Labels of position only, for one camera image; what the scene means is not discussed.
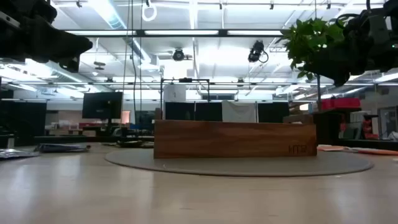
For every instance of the round grey mat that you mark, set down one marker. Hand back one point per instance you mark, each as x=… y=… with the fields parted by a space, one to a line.
x=248 y=166

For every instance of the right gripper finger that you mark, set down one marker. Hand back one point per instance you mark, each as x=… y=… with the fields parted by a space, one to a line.
x=342 y=80
x=342 y=60

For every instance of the white cloth panel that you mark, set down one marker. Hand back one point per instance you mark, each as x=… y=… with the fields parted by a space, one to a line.
x=238 y=112

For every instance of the round black ceiling spotlight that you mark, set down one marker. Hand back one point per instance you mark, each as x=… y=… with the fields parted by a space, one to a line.
x=178 y=55

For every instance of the black aluminium table frame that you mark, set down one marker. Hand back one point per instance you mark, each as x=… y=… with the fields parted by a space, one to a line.
x=93 y=139

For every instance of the black computer monitor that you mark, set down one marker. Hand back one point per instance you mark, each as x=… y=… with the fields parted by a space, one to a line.
x=102 y=105

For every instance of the black overhead light beam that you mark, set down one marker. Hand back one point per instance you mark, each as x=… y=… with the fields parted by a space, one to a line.
x=140 y=32

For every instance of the potted green plant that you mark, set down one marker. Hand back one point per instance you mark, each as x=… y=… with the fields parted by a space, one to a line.
x=308 y=37

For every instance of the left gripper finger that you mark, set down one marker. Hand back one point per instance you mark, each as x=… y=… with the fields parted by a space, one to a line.
x=69 y=65
x=62 y=46

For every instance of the black overhead mounted camera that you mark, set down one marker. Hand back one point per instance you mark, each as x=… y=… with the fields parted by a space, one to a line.
x=255 y=51

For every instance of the wooden tea organizer box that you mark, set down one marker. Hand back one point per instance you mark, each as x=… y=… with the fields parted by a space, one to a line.
x=233 y=140

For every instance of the red storage bin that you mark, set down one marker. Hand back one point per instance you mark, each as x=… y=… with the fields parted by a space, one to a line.
x=342 y=103

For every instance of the blackcurrant tea packet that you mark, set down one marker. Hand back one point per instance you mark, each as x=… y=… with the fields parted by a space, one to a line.
x=130 y=144
x=62 y=148
x=15 y=154

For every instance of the lemon lime tea packet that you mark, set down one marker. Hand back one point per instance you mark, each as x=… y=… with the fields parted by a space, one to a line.
x=148 y=145

